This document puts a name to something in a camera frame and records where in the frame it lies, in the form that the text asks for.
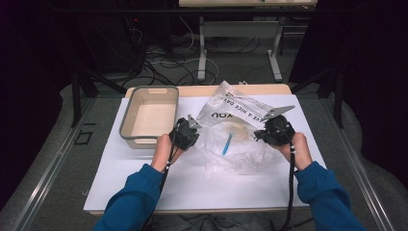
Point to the clear plastic bag yellow smiley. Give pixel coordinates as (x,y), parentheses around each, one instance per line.
(237,157)

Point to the black metal stand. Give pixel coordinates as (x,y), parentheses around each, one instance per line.
(338,96)
(76,96)

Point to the blue toothbrush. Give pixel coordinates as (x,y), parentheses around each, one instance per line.
(227,144)

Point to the person's lap grey trousers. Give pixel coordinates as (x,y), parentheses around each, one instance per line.
(211,223)

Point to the person's left hand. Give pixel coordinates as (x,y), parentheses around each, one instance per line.
(162,154)

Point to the white sheet table cover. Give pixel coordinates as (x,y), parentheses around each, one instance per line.
(192,189)

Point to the beige storage bin grey rim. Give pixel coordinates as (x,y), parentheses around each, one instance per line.
(154,115)

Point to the dark computer tower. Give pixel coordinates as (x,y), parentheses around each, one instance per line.
(109,45)

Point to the aluminium rail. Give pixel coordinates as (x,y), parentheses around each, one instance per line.
(48,179)
(359,166)

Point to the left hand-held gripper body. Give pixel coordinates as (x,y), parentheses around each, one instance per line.
(184,134)

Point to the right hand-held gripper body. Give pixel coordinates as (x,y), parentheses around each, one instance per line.
(279,131)

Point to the person's right hand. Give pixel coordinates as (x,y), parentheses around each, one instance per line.
(301,150)

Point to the desk with white legs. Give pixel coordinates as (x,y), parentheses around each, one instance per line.
(239,29)

